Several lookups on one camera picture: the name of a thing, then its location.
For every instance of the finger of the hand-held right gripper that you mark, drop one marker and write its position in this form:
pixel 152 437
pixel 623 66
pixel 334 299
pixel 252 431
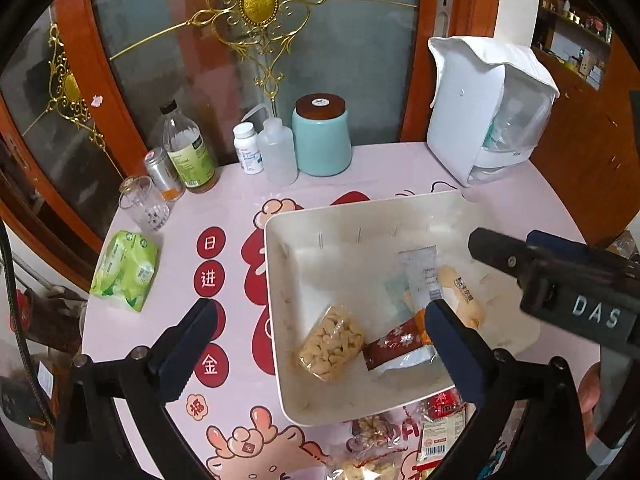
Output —
pixel 500 255
pixel 560 245

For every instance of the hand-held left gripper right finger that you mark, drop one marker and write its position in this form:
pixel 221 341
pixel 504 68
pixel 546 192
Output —
pixel 454 352

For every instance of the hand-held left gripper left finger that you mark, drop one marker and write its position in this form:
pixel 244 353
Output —
pixel 184 355

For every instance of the bread packet clear wrapper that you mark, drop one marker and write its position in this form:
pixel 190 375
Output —
pixel 462 292

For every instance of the red label snack packet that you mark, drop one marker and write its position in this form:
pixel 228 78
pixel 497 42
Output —
pixel 442 405

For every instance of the dark red snack packet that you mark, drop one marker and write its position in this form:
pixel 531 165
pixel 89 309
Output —
pixel 395 345

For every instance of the white snack packet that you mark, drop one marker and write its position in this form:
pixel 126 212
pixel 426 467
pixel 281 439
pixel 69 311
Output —
pixel 421 270

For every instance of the pale blue clear packet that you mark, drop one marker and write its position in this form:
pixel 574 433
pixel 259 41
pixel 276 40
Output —
pixel 396 292

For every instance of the clear peanut packet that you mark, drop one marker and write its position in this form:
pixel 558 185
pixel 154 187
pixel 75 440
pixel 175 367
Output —
pixel 360 472
pixel 330 345
pixel 372 430

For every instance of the white plastic storage bin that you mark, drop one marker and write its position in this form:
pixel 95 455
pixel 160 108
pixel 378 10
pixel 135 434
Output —
pixel 325 270

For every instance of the person's right hand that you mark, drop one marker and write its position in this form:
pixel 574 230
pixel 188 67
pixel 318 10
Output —
pixel 590 385

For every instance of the green tissue pack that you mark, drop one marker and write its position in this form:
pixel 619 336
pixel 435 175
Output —
pixel 125 270

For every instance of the white water dispenser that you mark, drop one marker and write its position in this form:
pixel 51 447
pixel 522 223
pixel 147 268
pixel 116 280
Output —
pixel 465 110

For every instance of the clear glass cup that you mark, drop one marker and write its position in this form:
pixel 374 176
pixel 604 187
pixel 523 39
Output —
pixel 145 205

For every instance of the small metal can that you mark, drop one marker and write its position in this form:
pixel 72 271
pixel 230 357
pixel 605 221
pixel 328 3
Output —
pixel 162 172

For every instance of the glass bottle green label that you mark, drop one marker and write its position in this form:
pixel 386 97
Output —
pixel 192 160

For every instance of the teal canister brown lid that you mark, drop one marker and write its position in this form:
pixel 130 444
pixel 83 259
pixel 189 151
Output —
pixel 320 140

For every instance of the white pill bottle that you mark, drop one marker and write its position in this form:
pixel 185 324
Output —
pixel 248 150

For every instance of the wooden shelf with bottles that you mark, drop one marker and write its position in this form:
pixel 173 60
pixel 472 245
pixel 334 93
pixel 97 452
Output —
pixel 575 25

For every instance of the clear plastic wash bottle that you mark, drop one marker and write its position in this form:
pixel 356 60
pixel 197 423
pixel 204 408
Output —
pixel 277 155

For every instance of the pink flower sticker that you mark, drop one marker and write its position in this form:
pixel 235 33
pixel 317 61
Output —
pixel 96 101

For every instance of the small gold door ornament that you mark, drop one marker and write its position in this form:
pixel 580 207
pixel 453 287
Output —
pixel 70 87

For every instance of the large gold door ornament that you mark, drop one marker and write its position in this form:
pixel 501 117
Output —
pixel 257 2

